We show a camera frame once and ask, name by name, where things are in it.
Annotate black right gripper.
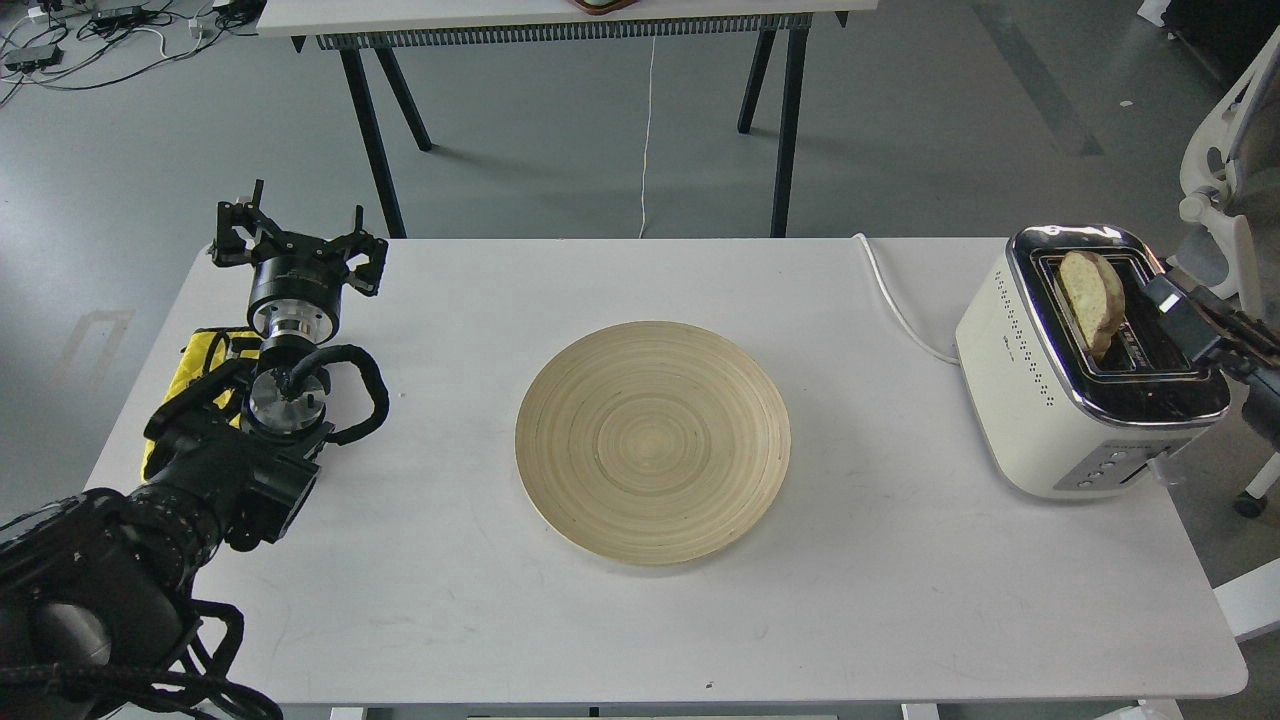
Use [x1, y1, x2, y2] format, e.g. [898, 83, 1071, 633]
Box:
[1143, 275, 1279, 451]

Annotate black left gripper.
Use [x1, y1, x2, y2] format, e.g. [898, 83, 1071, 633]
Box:
[209, 179, 389, 338]

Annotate slice of bread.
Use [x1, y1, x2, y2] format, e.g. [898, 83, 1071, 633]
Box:
[1059, 250, 1126, 363]

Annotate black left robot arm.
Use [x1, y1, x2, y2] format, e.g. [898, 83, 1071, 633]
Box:
[1, 181, 390, 719]

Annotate cream chrome toaster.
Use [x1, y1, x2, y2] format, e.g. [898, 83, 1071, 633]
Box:
[955, 225, 1230, 501]

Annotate yellow cloth bag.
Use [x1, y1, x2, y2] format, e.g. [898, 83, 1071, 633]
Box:
[140, 327, 264, 486]

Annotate white office chair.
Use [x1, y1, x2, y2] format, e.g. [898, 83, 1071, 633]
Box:
[1176, 26, 1280, 519]

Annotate white background table black legs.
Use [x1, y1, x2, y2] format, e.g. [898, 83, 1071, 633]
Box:
[255, 1, 877, 238]

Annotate round wooden plate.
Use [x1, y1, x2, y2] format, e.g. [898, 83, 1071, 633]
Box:
[515, 322, 794, 568]

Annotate floor cables and power strips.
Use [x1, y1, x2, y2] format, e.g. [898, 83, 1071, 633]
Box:
[0, 0, 269, 105]

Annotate white toaster power cable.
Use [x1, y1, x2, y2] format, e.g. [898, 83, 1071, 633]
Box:
[852, 233, 961, 365]

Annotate thin white hanging cable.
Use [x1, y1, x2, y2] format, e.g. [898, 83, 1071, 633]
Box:
[637, 36, 657, 240]

